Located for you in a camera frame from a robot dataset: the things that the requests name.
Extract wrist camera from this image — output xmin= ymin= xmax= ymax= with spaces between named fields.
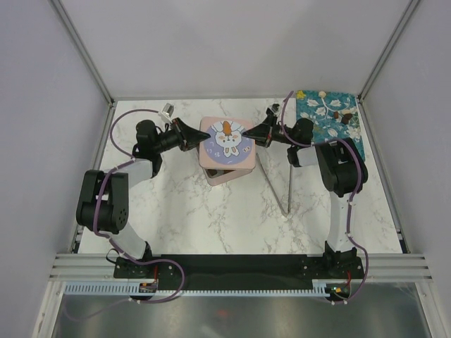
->
xmin=266 ymin=104 xmax=280 ymax=118
xmin=159 ymin=103 xmax=174 ymax=124

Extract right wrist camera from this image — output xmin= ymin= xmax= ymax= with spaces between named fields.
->
xmin=266 ymin=104 xmax=280 ymax=118

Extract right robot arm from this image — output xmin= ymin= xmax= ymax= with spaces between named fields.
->
xmin=243 ymin=113 xmax=368 ymax=278

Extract white cable duct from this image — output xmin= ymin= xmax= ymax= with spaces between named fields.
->
xmin=63 ymin=281 xmax=330 ymax=297

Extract blue floral tray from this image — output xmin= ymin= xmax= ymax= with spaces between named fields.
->
xmin=296 ymin=90 xmax=365 ymax=158

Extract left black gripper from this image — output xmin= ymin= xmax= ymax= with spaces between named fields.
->
xmin=153 ymin=118 xmax=210 ymax=154

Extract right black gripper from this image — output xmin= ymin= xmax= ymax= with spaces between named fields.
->
xmin=241 ymin=115 xmax=296 ymax=149

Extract metal tongs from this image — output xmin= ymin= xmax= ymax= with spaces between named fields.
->
xmin=256 ymin=150 xmax=292 ymax=218

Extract pink chocolate tin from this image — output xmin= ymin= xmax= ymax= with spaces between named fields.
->
xmin=203 ymin=167 xmax=253 ymax=187

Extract tin lid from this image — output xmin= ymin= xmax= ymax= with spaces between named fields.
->
xmin=199 ymin=116 xmax=256 ymax=170

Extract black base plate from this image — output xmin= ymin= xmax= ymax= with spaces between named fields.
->
xmin=113 ymin=254 xmax=364 ymax=290

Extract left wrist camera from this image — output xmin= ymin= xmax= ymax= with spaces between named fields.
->
xmin=159 ymin=103 xmax=174 ymax=124

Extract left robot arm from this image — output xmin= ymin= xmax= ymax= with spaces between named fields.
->
xmin=75 ymin=118 xmax=211 ymax=277

